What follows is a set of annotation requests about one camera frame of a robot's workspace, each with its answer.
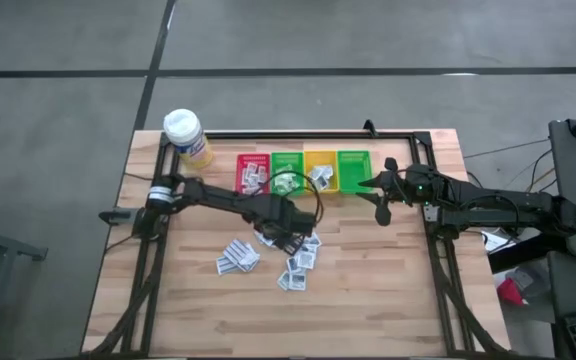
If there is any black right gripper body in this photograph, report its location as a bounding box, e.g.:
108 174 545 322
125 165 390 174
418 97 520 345
375 157 432 227

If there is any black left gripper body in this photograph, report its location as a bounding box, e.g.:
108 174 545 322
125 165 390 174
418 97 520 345
255 194 305 256

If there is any green plastic basket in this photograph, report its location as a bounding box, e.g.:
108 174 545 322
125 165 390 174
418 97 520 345
336 150 375 195
270 151 307 197

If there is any blue striped white packet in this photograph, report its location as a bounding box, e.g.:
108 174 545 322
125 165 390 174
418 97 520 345
216 255 239 276
223 238 254 264
237 244 262 274

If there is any yellow plastic basket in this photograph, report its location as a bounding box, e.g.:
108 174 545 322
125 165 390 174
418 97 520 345
303 150 341 195

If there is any red plastic basket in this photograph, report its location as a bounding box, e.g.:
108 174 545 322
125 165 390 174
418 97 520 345
235 153 272 196

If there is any white paper sheet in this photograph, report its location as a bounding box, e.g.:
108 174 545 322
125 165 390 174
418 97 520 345
482 229 517 254

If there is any yellow Lysol wipes canister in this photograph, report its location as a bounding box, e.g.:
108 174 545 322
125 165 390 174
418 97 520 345
162 108 215 170

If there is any red object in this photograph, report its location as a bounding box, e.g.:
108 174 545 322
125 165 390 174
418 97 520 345
496 278 528 308

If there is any grey metal stand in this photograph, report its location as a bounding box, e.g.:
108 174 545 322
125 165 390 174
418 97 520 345
0 199 49 360

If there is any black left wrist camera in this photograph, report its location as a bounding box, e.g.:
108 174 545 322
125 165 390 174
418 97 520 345
287 209 318 237

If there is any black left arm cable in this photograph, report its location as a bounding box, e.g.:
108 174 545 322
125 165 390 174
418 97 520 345
255 170 324 224

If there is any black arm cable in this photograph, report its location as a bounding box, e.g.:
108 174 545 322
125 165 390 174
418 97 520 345
460 192 521 236
255 170 324 224

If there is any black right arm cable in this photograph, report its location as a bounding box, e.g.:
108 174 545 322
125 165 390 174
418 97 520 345
460 192 521 236

